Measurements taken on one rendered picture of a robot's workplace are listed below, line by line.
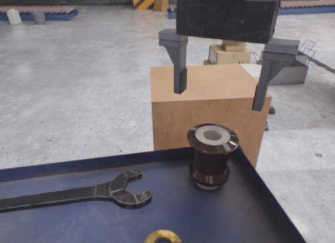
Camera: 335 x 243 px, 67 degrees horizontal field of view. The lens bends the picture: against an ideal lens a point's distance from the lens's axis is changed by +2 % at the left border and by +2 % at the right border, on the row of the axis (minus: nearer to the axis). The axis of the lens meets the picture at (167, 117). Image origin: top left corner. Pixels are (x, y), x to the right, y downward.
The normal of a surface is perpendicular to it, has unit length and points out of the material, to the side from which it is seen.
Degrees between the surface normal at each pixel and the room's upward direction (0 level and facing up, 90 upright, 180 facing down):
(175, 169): 0
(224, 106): 90
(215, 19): 90
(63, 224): 0
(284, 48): 90
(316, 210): 0
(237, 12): 90
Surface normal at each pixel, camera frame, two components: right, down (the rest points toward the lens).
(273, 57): -0.48, 0.46
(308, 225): -0.01, -0.86
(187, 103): 0.07, 0.51
